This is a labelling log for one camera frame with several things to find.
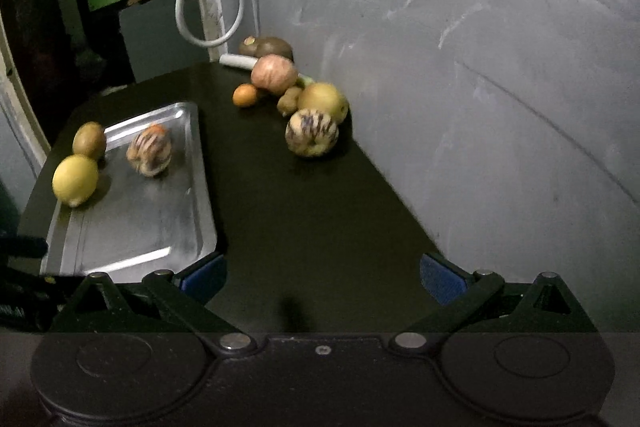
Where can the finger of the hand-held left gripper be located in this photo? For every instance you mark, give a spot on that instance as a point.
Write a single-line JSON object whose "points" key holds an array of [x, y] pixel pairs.
{"points": [[22, 247], [30, 281]]}

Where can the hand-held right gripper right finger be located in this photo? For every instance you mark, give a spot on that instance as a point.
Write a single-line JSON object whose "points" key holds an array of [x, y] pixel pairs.
{"points": [[440, 279]]}

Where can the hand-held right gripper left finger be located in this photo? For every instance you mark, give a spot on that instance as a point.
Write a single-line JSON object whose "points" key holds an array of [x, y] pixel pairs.
{"points": [[202, 279]]}

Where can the metal tray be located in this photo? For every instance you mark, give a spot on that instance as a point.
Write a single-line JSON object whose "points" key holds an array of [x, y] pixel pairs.
{"points": [[150, 217]]}

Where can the large striped pepino melon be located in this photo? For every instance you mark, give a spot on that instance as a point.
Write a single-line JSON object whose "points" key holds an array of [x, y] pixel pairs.
{"points": [[311, 133]]}

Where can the pink striped apple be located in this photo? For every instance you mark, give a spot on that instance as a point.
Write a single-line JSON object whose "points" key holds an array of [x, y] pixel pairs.
{"points": [[274, 74]]}

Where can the yellow lemon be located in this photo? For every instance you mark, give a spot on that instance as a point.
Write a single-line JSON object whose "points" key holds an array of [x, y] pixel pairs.
{"points": [[75, 181]]}

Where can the large brown kiwi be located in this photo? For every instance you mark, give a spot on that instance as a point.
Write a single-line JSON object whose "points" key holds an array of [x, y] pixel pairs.
{"points": [[89, 140]]}

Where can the small striped pepino melon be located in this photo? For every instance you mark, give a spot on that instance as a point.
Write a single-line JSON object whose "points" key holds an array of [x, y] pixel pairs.
{"points": [[150, 153]]}

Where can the tiny orange tangerine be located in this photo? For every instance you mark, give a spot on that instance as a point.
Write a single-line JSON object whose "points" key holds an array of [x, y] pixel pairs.
{"points": [[158, 128]]}

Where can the white green leek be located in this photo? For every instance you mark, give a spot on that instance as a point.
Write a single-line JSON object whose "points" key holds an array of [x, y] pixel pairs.
{"points": [[237, 61]]}

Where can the brown kiwi left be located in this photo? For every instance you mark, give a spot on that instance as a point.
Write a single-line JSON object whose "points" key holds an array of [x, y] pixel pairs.
{"points": [[248, 44]]}

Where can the brown kiwi right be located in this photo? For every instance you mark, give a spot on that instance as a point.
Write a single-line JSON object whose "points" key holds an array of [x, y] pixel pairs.
{"points": [[275, 48]]}

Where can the dark cabinet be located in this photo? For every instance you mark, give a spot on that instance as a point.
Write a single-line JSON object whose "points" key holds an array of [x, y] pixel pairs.
{"points": [[150, 39]]}

